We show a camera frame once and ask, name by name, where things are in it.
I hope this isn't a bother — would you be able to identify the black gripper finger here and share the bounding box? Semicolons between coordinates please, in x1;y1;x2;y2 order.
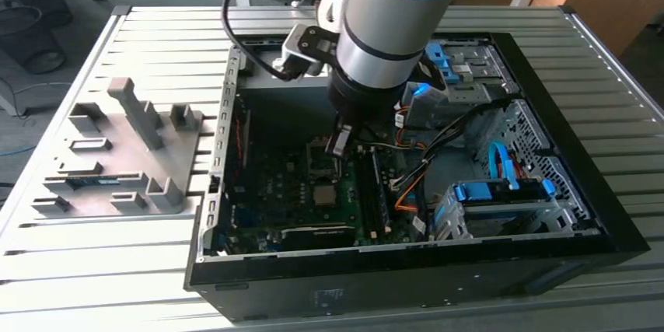
324;114;360;158

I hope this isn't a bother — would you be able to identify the CPU socket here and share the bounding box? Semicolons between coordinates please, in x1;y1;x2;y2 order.
308;183;344;211

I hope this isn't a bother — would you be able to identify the metal socket cover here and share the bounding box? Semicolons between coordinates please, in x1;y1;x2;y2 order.
304;135;344;178

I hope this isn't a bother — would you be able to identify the black RAM slot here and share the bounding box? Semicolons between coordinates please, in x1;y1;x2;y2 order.
376;146;396;232
363;146;384;234
369;146;391;233
357;149;376;235

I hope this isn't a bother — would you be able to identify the grey power supply unit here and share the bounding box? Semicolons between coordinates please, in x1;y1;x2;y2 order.
237;55;336;131

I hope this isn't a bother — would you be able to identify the blue plastic drive carrier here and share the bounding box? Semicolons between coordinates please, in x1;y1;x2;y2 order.
424;42;457;85

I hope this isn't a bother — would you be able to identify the green motherboard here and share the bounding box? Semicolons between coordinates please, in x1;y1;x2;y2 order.
225;133;411;251

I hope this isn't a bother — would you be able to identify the grey metal drive cage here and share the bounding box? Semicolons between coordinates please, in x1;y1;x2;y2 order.
404;42;520;129

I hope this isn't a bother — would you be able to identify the black graphics card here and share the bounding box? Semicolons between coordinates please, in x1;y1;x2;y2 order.
279;224;359;252

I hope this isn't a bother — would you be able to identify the blue expansion slot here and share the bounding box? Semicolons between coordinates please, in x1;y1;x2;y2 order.
232;205;264;230

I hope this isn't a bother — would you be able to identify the black open PC case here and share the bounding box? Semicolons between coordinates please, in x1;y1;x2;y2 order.
181;30;652;323

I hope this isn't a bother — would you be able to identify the grey metal disk bay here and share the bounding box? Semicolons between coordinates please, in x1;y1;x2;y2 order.
429;180;577;240

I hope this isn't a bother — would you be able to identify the grey parts rack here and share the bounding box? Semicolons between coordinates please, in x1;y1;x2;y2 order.
29;77;208;219

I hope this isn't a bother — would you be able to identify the RAM stick with blue label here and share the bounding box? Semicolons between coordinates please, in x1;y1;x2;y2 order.
64;176;124;190

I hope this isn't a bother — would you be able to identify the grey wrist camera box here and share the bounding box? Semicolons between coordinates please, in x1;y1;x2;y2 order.
401;82;451;127

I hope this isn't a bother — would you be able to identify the yellow red wire bundle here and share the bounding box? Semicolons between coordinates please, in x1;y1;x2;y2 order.
393;129;428;152

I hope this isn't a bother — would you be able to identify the black wire bundle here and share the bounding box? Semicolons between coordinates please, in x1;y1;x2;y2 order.
393;98;512;191

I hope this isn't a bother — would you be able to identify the thin red wire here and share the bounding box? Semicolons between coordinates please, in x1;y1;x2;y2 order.
235;117;249;168

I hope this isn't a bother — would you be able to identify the orange wire bundle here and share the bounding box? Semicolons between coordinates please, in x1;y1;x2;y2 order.
395;187;423;215

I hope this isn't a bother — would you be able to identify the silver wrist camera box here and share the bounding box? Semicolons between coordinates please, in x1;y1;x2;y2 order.
281;23;339;76

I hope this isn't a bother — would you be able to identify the blue SATA wire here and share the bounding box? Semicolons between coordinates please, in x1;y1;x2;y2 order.
487;140;520;191

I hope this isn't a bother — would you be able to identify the thick black camera cable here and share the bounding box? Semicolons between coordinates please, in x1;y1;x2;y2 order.
221;0;295;82

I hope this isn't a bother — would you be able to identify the blue floor cable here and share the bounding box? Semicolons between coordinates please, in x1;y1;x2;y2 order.
0;144;40;157

